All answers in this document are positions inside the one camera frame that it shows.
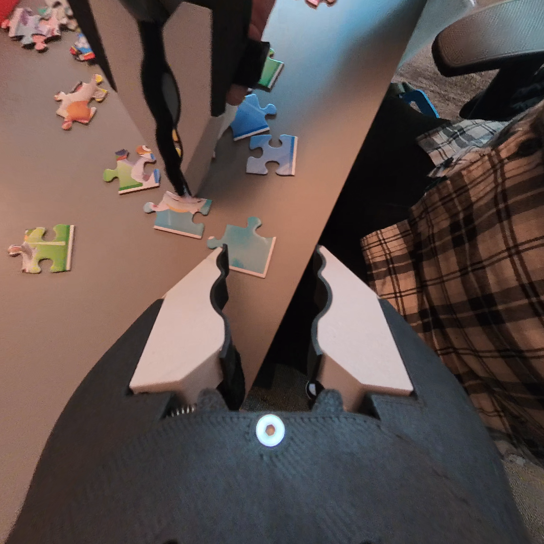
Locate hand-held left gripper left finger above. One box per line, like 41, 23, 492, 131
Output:
129, 245, 246, 410

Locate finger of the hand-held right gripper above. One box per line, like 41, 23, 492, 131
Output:
90, 0, 190, 198
161, 8, 239, 197

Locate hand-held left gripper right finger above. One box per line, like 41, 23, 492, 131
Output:
306, 245, 415, 411

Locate plain teal puzzle piece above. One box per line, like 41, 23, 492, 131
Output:
207, 217, 277, 279

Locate blue rainbow puzzle piece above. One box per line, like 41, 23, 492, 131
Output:
143, 190, 212, 239

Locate light blue stripe-edged puzzle piece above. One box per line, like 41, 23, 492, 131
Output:
246, 135, 299, 177

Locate jigsaw puzzle pieces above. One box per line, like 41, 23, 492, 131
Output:
0, 0, 337, 275

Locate grey desk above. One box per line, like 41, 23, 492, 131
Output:
0, 0, 428, 544

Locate person's plaid shirt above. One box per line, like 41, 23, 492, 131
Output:
360, 108, 544, 460

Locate black chair armrest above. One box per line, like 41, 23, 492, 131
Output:
431, 0, 544, 122

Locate blue plastic handle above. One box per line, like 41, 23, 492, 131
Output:
397, 82, 440, 119

